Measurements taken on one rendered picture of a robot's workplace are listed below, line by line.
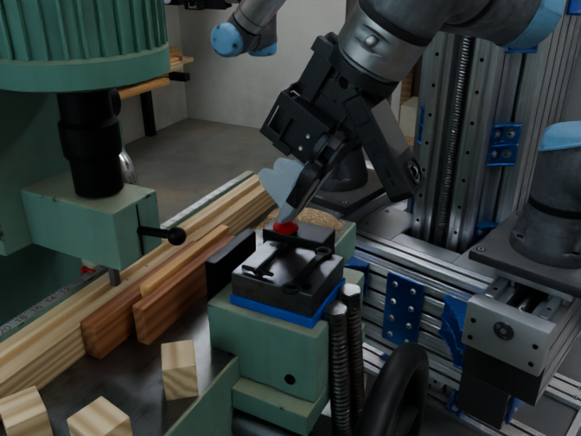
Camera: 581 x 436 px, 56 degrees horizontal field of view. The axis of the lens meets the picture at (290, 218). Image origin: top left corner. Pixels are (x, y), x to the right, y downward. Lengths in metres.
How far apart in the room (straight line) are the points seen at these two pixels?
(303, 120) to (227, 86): 3.94
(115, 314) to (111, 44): 0.30
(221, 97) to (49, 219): 3.93
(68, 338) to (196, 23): 4.02
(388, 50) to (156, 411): 0.40
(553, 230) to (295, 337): 0.58
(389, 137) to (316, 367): 0.24
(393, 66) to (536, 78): 0.69
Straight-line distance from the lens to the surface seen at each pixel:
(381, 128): 0.53
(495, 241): 1.09
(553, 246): 1.03
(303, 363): 0.59
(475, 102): 1.12
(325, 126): 0.54
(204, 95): 4.63
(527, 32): 0.58
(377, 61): 0.50
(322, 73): 0.54
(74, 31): 0.51
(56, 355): 0.64
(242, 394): 0.64
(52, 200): 0.64
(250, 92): 4.38
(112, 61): 0.51
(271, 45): 1.42
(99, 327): 0.64
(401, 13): 0.49
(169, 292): 0.67
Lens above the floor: 1.31
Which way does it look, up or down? 27 degrees down
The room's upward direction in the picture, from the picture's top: straight up
